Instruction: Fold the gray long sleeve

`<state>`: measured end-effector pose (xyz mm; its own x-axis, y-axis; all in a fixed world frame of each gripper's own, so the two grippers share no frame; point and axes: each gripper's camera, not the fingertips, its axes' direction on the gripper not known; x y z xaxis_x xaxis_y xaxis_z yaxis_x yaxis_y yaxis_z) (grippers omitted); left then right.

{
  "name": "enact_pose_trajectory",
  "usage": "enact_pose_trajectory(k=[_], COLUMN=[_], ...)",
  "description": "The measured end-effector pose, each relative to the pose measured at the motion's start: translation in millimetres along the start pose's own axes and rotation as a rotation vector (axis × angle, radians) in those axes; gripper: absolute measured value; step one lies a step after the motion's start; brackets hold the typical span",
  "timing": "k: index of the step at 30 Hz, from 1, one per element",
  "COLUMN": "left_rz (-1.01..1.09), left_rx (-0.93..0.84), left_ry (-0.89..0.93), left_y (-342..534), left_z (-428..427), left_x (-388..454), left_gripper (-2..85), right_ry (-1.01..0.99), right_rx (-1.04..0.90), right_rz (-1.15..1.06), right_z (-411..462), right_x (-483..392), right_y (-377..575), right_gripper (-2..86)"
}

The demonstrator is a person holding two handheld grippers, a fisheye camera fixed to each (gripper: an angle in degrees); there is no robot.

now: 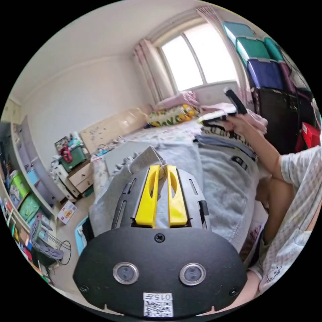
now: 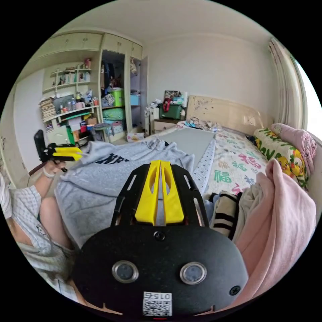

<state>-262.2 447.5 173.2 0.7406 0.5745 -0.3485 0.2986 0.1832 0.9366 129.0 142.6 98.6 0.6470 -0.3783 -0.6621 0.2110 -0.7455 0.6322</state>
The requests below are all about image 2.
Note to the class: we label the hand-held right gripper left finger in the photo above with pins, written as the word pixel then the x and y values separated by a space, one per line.
pixel 148 196

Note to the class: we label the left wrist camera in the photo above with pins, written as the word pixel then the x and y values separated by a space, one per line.
pixel 39 143

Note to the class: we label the gray flat board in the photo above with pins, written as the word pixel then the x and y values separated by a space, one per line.
pixel 191 143

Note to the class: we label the gray stool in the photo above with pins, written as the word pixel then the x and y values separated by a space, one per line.
pixel 102 130

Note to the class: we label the pink pillow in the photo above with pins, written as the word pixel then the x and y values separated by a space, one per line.
pixel 299 141

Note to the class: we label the yellow green floral rolled blanket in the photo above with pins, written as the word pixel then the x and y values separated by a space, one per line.
pixel 279 148

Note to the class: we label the white dotted mat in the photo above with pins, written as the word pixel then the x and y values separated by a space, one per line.
pixel 205 168

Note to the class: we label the gray long sleeve shirt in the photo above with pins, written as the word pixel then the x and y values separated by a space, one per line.
pixel 100 186

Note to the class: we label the person's left hand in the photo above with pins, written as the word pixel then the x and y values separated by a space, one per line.
pixel 54 169

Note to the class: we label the bed with printed sheet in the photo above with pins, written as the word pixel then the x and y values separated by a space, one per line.
pixel 234 156

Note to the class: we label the pale curtain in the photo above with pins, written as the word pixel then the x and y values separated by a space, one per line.
pixel 284 88

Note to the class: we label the cream cupboard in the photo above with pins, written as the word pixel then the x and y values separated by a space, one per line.
pixel 118 100

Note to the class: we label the small carton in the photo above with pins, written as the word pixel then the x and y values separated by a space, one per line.
pixel 135 137

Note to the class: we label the cream wall shelf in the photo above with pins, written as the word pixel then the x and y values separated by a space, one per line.
pixel 70 100

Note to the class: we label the person's left forearm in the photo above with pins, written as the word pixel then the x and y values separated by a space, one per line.
pixel 54 221

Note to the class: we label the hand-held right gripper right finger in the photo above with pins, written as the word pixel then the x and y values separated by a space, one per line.
pixel 173 201

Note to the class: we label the person's body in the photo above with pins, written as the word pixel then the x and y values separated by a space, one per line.
pixel 27 208

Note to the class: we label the pile of clothes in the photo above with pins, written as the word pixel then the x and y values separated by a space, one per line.
pixel 276 221

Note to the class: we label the bedside cabinet with green box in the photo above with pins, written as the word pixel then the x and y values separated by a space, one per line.
pixel 168 115

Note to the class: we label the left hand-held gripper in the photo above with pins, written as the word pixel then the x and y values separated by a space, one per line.
pixel 47 154

